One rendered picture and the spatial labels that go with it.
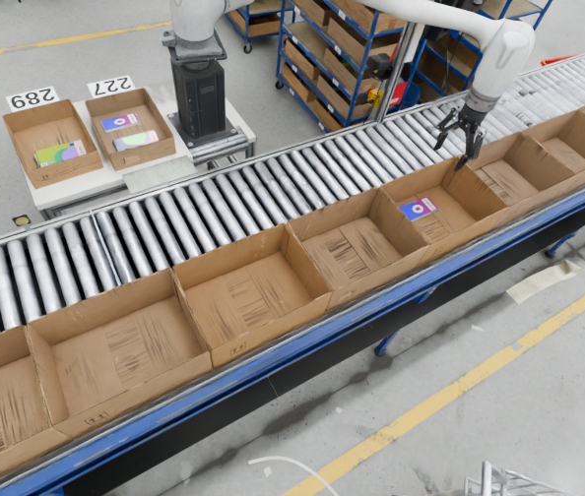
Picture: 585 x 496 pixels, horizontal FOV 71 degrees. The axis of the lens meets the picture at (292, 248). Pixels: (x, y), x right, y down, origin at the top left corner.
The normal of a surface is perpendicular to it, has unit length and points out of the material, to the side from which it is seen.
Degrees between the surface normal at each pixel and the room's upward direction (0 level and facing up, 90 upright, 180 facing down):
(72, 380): 0
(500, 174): 1
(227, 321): 1
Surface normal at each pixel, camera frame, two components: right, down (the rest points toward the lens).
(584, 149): -0.86, 0.35
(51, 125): 0.15, -0.58
